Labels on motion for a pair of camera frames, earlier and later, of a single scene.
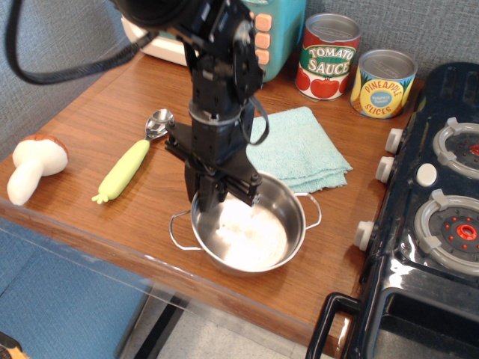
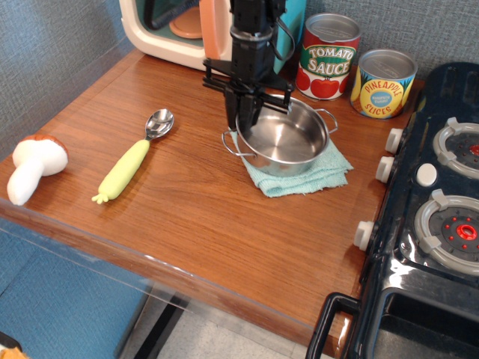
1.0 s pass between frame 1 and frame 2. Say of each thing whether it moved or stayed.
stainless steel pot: moved
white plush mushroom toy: stayed
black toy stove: stayed
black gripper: moved
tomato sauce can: stayed
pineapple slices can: stayed
